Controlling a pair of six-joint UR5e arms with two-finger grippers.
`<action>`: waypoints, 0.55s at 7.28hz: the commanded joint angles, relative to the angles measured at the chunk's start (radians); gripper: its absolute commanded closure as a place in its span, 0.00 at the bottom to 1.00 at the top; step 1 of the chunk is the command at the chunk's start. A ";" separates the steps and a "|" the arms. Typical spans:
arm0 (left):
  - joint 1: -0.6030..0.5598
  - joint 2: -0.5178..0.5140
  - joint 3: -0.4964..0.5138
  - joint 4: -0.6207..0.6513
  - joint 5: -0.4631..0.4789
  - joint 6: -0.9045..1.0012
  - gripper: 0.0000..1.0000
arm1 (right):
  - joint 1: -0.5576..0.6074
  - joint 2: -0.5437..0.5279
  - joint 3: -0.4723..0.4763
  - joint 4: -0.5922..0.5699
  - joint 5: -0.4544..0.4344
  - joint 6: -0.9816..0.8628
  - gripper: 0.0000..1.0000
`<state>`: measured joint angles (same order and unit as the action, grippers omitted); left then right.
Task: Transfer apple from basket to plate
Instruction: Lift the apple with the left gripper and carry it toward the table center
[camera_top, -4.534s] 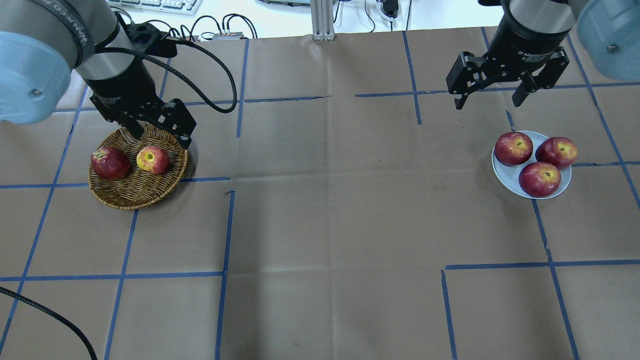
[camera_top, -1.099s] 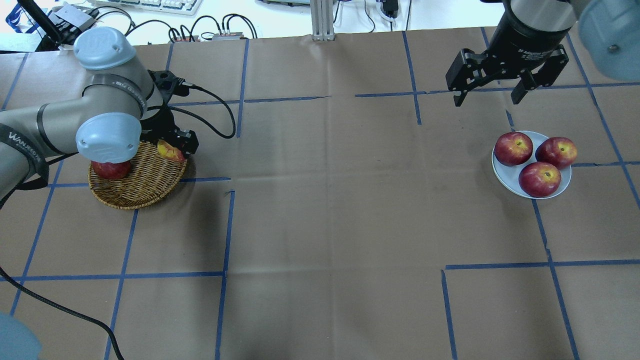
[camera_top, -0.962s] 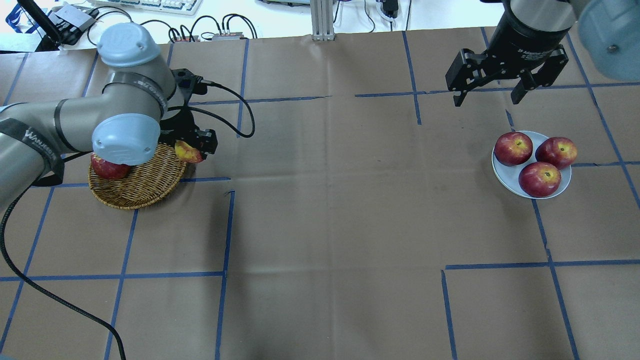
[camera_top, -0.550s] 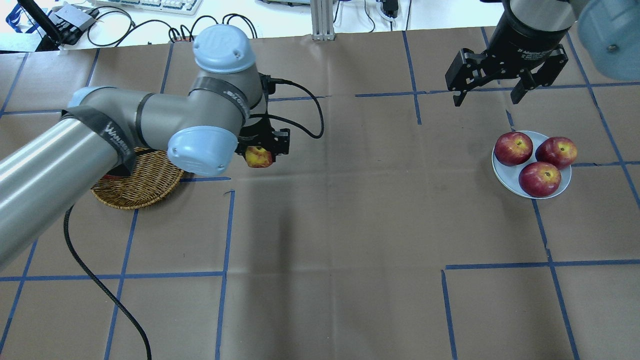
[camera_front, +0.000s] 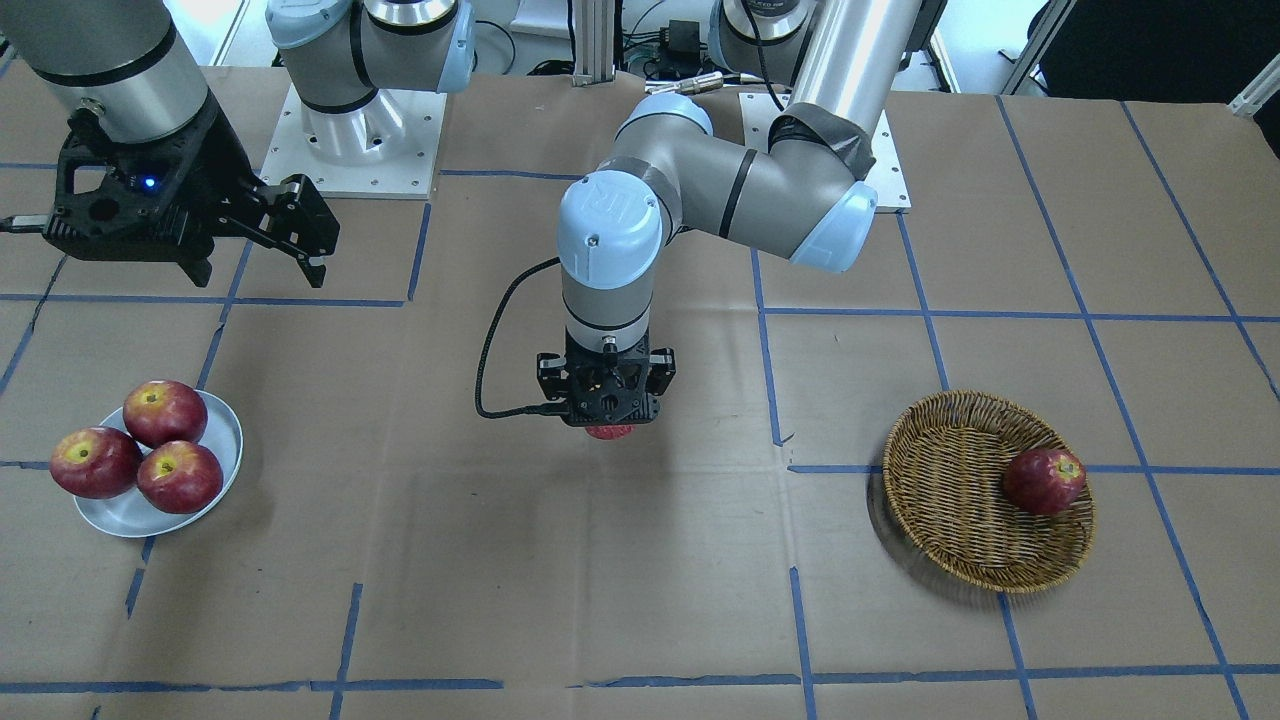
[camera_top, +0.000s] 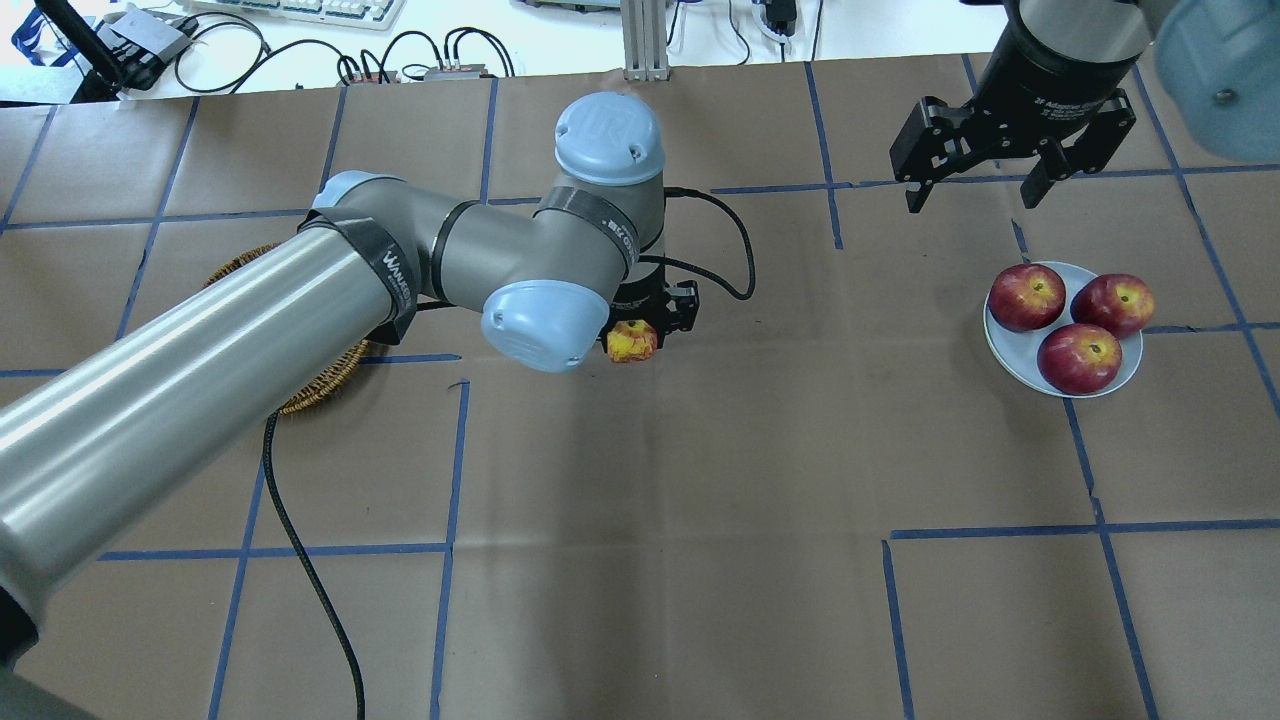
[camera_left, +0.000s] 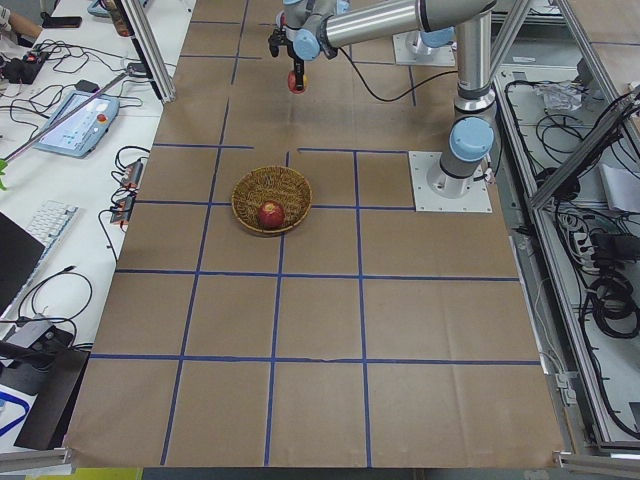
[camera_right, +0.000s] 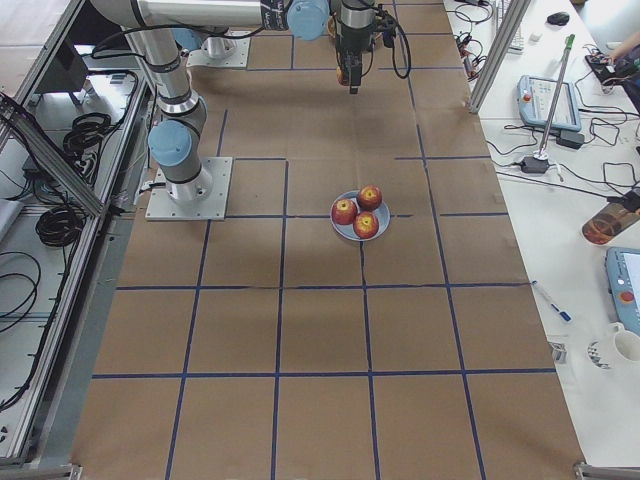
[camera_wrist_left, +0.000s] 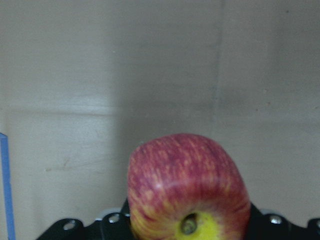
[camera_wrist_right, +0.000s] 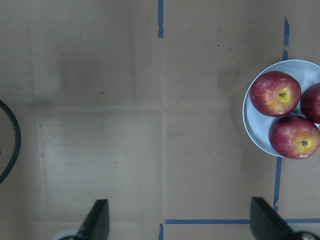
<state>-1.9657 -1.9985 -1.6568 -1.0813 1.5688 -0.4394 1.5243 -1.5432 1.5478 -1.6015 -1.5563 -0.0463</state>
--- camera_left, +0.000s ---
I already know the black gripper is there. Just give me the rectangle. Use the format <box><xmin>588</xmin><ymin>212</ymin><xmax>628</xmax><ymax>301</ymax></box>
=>
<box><xmin>268</xmin><ymin>12</ymin><xmax>304</xmax><ymax>90</ymax></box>

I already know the red yellow striped apple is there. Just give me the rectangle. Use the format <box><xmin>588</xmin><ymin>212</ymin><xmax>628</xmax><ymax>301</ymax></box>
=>
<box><xmin>287</xmin><ymin>71</ymin><xmax>308</xmax><ymax>94</ymax></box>

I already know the round woven wicker basket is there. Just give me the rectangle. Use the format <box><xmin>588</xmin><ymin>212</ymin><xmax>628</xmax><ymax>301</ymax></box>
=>
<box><xmin>231</xmin><ymin>165</ymin><xmax>312</xmax><ymax>236</ymax></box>

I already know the dark red apple in basket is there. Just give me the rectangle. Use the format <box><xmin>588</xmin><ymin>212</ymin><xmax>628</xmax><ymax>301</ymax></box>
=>
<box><xmin>258</xmin><ymin>200</ymin><xmax>285</xmax><ymax>230</ymax></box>

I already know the blue teach pendant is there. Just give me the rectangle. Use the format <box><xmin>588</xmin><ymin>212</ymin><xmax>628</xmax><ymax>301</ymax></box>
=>
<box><xmin>34</xmin><ymin>95</ymin><xmax>120</xmax><ymax>158</ymax></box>

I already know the white keyboard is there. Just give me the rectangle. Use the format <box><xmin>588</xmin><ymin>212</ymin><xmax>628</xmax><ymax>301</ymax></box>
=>
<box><xmin>26</xmin><ymin>200</ymin><xmax>79</xmax><ymax>261</ymax></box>

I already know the silver rod green tip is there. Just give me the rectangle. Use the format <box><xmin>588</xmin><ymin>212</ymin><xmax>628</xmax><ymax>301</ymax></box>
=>
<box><xmin>1</xmin><ymin>71</ymin><xmax>128</xmax><ymax>175</ymax></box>

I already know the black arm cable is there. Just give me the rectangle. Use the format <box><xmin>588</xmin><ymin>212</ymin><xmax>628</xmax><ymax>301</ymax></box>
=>
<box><xmin>337</xmin><ymin>47</ymin><xmax>461</xmax><ymax>103</ymax></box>

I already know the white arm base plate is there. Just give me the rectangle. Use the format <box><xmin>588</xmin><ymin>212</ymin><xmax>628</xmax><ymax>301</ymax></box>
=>
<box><xmin>393</xmin><ymin>32</ymin><xmax>456</xmax><ymax>67</ymax></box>
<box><xmin>408</xmin><ymin>151</ymin><xmax>492</xmax><ymax>214</ymax></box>

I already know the aluminium frame post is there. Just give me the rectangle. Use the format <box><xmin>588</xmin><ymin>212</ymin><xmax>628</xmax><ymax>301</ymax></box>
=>
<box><xmin>119</xmin><ymin>0</ymin><xmax>176</xmax><ymax>104</ymax></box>

